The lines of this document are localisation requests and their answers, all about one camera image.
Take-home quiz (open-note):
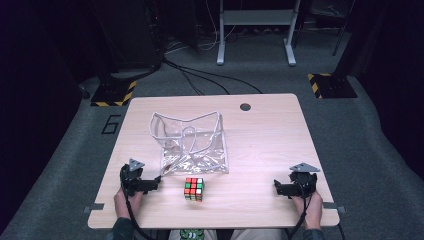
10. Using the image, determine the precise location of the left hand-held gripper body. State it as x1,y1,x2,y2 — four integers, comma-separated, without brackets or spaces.
119,158,148,198

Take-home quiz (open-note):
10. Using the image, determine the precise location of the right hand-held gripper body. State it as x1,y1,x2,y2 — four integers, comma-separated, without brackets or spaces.
288,162,321,200

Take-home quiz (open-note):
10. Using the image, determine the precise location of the colourful puzzle cube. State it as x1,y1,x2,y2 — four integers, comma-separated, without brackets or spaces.
183,176,205,203

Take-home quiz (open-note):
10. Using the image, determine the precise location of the clear plastic bag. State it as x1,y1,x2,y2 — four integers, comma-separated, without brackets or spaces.
148,110,231,177

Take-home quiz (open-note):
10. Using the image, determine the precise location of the person's left hand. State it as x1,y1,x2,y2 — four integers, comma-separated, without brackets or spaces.
113,187,145,220

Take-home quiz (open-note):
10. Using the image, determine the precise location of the person's right hand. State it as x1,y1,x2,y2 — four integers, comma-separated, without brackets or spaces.
292,191,324,231

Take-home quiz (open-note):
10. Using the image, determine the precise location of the person's legs and clothing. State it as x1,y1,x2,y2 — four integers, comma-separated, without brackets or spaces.
167,228,288,240

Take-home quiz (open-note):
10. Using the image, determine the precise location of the dark equipment cabinet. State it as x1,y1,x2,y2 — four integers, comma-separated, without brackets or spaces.
88,0,166,74

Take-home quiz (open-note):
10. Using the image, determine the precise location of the black metal stand pole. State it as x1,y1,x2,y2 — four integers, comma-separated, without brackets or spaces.
331,0,356,57

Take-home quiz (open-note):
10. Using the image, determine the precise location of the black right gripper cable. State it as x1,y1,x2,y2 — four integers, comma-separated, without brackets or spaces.
285,184,314,240

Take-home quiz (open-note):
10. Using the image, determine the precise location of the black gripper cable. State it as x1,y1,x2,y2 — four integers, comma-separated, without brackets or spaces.
122,186,149,240
285,184,314,240

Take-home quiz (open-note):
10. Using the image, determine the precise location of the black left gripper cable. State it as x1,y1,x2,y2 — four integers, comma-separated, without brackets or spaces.
122,186,149,240

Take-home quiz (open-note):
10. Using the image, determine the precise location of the grey table bracket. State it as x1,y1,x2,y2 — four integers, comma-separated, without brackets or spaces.
82,202,106,215
322,201,347,215

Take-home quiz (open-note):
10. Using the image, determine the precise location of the black yellow-striped base plate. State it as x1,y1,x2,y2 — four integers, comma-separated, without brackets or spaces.
90,79,138,108
306,72,359,100

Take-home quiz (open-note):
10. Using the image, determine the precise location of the black floor cable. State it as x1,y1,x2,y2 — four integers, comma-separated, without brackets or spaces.
162,59,264,96

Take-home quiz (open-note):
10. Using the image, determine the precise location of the white metal stand frame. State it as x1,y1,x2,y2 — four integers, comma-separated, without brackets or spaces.
216,0,298,67

